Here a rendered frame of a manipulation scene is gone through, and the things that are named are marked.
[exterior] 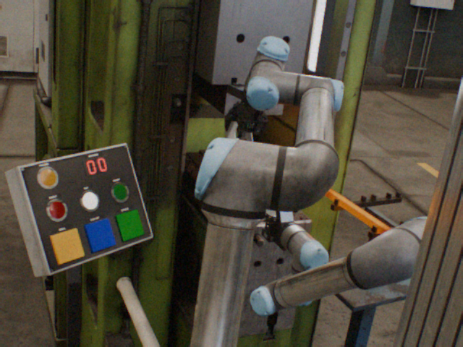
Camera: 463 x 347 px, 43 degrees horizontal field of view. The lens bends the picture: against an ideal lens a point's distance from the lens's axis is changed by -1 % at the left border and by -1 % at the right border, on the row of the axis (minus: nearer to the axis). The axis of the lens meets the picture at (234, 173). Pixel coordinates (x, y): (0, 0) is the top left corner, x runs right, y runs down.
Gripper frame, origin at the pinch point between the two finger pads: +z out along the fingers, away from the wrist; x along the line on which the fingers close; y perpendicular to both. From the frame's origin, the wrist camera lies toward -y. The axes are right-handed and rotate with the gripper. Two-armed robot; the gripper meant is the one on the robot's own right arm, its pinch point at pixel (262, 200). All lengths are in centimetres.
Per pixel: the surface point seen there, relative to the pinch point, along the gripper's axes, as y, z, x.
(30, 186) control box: -14, -10, -70
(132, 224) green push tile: 0.5, -7.2, -43.1
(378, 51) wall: 45, 547, 454
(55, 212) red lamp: -7, -12, -65
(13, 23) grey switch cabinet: 26, 550, -38
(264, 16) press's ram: -56, 8, -3
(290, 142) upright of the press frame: -9.4, 26.6, 23.0
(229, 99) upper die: -30.6, 8.2, -10.8
